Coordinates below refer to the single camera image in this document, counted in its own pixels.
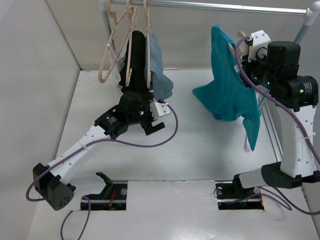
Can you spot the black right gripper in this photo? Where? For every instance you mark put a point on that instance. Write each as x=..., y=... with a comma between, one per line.
x=250, y=65

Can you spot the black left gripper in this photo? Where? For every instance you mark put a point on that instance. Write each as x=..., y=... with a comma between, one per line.
x=145, y=103

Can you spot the beige wooden hanger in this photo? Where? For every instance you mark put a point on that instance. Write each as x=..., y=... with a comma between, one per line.
x=105, y=6
x=242, y=51

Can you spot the teal t shirt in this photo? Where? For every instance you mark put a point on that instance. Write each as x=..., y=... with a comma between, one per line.
x=226, y=97

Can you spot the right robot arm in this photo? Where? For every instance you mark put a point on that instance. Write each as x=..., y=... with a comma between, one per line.
x=297, y=113

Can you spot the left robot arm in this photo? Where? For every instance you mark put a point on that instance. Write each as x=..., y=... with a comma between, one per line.
x=52, y=181

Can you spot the light blue hanging shirt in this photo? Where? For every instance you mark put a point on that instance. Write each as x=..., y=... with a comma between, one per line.
x=160, y=84

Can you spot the black hanging shirt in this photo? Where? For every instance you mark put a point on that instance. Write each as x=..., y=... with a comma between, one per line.
x=137, y=64

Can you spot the beige hanger with blue shirt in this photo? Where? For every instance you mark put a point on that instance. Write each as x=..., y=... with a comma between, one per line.
x=148, y=30

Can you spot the beige hanger with black shirt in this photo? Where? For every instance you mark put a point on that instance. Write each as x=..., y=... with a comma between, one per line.
x=132, y=13

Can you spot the empty beige wooden hanger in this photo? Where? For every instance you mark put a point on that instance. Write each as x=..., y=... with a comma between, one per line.
x=105, y=6

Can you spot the white sheer hanging garment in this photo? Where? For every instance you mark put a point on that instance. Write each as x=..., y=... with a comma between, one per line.
x=119, y=63

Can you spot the metal clothes rack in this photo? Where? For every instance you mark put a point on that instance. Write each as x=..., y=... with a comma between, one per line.
x=309, y=14

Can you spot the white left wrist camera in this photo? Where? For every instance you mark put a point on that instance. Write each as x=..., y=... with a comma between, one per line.
x=159, y=109

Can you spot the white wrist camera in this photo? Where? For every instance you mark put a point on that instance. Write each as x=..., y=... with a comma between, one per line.
x=159, y=109
x=259, y=45

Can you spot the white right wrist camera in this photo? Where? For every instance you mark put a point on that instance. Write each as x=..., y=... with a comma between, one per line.
x=259, y=45

